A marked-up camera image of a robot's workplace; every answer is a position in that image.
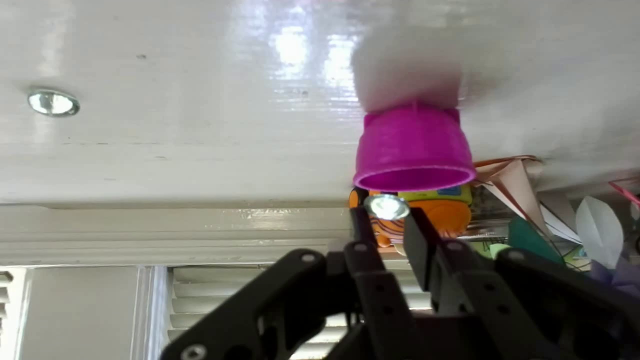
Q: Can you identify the orange plastic toy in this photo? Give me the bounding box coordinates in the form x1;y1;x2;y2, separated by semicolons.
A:
348;184;473;249

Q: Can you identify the white window shutter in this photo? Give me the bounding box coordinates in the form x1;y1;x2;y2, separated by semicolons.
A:
0;270;15;351
167;264;437;360

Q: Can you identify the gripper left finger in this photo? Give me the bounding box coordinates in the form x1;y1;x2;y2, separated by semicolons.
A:
160;207;419;360

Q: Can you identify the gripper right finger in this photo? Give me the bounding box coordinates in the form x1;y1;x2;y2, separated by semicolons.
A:
403;207;640;360

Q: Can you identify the white fuzzy object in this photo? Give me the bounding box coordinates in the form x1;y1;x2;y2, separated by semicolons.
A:
350;27;466;114

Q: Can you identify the white paper leaf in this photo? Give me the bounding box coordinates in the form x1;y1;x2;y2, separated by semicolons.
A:
575;195;625;271

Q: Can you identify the green paper piece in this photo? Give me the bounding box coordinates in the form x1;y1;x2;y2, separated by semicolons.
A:
508;216;567;265

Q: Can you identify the magenta plastic cup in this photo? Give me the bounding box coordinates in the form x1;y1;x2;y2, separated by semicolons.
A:
352;104;477;193

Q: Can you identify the silver round knob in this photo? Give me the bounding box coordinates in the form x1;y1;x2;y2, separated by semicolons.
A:
363;194;411;221
27;88;81;118

